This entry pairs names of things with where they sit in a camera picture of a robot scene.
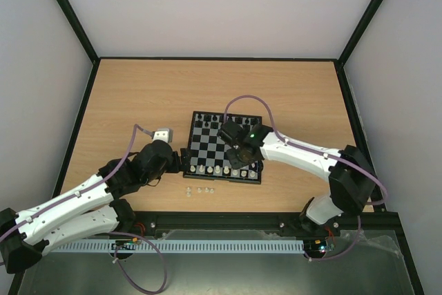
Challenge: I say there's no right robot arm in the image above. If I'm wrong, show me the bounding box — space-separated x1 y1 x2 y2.
218 120 376 234

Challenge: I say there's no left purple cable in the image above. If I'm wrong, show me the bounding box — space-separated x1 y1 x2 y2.
0 124 169 292

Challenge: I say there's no black aluminium frame rail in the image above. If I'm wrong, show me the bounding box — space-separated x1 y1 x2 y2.
131 210 401 237

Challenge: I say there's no light blue cable duct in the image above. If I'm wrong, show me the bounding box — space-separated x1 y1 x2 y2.
54 239 305 254

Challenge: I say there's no black white chessboard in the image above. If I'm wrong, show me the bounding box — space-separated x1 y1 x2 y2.
183 111 263 184

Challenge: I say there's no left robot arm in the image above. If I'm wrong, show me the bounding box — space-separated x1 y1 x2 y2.
1 140 184 274

